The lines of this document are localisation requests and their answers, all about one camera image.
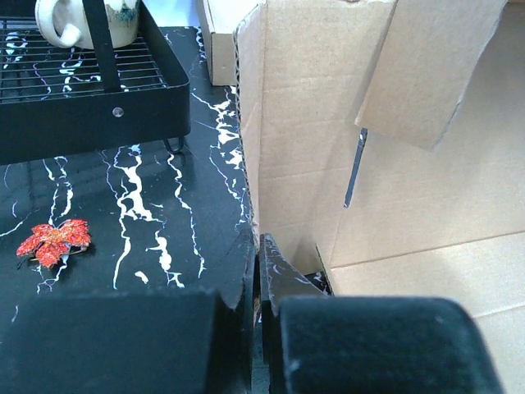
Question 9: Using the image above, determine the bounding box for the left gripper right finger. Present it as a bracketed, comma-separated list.
[258, 234, 503, 393]

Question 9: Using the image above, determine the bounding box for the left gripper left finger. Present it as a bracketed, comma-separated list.
[1, 230, 257, 393]

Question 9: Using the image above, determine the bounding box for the cardboard box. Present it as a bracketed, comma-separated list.
[235, 1, 524, 393]
[196, 0, 259, 86]

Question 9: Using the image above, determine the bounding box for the red maple leaf ornament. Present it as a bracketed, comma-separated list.
[16, 218, 91, 270]

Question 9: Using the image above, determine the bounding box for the cream ceramic mug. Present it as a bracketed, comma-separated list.
[34, 0, 141, 49]

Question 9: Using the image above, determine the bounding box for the black wire tray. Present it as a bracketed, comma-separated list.
[1, 1, 190, 164]

